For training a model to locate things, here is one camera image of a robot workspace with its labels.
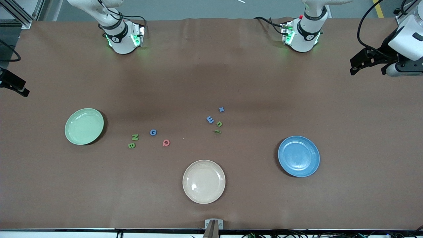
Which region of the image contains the light green plate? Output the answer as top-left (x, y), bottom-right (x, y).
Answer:
top-left (65, 108), bottom-right (104, 145)

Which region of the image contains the blue plate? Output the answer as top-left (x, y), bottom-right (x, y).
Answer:
top-left (278, 136), bottom-right (320, 178)

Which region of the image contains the brown table cover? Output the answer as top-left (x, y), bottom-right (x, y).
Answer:
top-left (0, 18), bottom-right (423, 230)

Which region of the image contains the beige plate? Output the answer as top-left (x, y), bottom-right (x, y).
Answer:
top-left (182, 160), bottom-right (226, 204)

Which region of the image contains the aluminium frame profile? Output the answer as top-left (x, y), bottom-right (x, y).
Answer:
top-left (393, 8), bottom-right (413, 25)
top-left (0, 0), bottom-right (45, 28)

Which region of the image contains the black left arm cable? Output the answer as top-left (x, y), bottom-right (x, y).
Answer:
top-left (357, 0), bottom-right (397, 59)

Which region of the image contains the black left base cable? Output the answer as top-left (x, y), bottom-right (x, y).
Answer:
top-left (254, 17), bottom-right (285, 35)

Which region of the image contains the black base cable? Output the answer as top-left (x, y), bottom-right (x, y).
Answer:
top-left (254, 17), bottom-right (285, 35)
top-left (97, 0), bottom-right (147, 37)

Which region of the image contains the black right base cable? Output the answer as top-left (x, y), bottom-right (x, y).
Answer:
top-left (97, 0), bottom-right (147, 37)

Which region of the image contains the grey metal camera bracket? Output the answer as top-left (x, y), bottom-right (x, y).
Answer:
top-left (203, 219), bottom-right (224, 238)

